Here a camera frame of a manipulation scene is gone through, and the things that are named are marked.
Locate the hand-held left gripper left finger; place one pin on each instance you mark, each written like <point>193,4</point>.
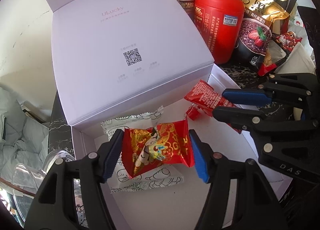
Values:
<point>112,156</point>

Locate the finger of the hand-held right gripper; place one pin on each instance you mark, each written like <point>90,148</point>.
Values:
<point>245,96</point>
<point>230,114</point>

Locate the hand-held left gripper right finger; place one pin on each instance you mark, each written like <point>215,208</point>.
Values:
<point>198,157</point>

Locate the small red wrapper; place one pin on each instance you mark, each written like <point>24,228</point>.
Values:
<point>193,113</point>

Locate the white bread packet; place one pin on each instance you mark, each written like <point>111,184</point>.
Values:
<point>135,122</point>

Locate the large red cartoon snack packet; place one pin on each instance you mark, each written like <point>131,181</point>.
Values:
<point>155,150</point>

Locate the white gift box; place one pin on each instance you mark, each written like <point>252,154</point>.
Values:
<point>125,32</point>

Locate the clear fried snack packet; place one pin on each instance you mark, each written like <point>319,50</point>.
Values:
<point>267,66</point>

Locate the red owl snack packet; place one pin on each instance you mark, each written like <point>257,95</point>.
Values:
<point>287,41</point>

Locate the glass mug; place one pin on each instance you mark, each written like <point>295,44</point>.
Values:
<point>50,195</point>

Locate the red canister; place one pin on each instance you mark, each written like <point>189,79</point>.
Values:
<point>217,24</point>

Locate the grey puffer jacket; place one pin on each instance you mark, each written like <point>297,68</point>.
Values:
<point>17,132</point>

